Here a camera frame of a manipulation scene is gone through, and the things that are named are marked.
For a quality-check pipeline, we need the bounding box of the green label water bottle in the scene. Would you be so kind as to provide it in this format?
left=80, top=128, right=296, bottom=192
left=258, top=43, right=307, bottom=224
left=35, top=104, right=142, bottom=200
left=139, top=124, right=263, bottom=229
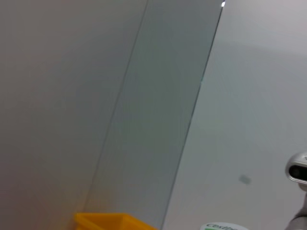
left=200, top=222, right=249, bottom=230

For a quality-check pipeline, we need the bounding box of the yellow plastic bin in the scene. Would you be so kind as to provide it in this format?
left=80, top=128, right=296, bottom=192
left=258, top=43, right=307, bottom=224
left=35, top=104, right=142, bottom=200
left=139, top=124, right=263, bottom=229
left=74, top=212, right=159, bottom=230

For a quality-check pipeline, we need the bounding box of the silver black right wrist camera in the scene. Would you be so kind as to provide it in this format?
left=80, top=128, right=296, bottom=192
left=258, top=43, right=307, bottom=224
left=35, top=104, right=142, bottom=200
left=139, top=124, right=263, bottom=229
left=285, top=152, right=307, bottom=185

